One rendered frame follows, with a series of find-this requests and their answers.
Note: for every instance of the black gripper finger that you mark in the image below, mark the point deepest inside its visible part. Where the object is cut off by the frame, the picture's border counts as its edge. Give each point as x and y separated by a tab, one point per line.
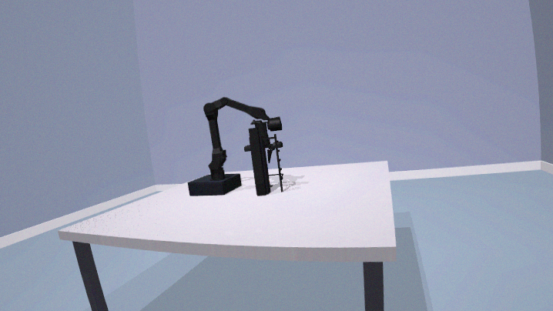
269	153

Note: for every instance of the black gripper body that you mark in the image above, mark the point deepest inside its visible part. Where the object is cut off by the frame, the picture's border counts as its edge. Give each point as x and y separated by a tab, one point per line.
266	141

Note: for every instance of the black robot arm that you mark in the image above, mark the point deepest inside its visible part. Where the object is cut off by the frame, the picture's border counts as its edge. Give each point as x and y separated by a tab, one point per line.
211	111

